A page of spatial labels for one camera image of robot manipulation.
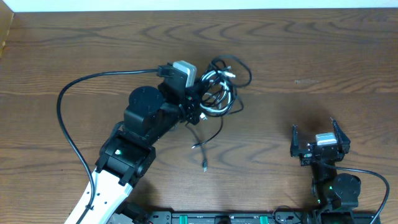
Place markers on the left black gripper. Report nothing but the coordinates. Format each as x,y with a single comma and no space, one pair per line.
193,109

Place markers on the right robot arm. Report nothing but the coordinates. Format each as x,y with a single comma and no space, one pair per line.
337,194

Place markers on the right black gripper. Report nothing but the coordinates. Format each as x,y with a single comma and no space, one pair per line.
305,156

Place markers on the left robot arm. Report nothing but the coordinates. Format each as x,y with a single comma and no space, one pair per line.
128,153

